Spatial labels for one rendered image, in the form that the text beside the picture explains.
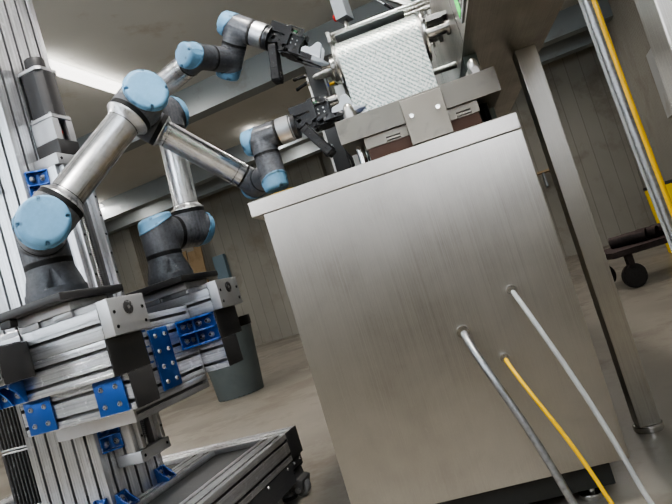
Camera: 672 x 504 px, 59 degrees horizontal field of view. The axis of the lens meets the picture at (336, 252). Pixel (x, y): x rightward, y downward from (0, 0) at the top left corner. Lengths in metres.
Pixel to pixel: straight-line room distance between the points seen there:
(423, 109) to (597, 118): 9.11
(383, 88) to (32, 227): 0.96
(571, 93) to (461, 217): 9.23
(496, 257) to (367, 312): 0.32
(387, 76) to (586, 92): 8.95
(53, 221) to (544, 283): 1.11
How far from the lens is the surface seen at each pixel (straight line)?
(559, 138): 1.83
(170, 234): 2.03
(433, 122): 1.45
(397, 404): 1.43
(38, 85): 2.03
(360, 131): 1.48
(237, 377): 5.10
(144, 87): 1.63
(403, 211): 1.39
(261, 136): 1.71
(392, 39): 1.75
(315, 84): 2.10
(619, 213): 10.41
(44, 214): 1.50
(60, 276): 1.61
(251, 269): 11.60
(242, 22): 1.90
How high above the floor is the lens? 0.64
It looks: 3 degrees up
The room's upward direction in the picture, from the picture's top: 17 degrees counter-clockwise
